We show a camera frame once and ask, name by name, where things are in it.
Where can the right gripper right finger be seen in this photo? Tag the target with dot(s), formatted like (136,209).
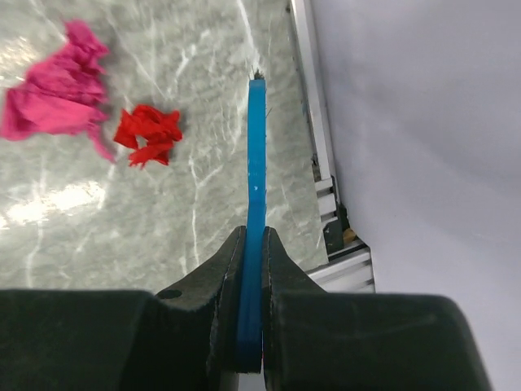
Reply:
(319,340)

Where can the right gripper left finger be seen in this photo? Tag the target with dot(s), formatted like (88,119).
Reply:
(180,338)

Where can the blue hand brush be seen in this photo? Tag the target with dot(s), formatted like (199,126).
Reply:
(248,347)

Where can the small red paper scrap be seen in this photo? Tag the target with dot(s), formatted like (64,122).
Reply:
(150,133)

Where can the pink paper scrap upper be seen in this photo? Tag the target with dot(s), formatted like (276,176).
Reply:
(62,94)

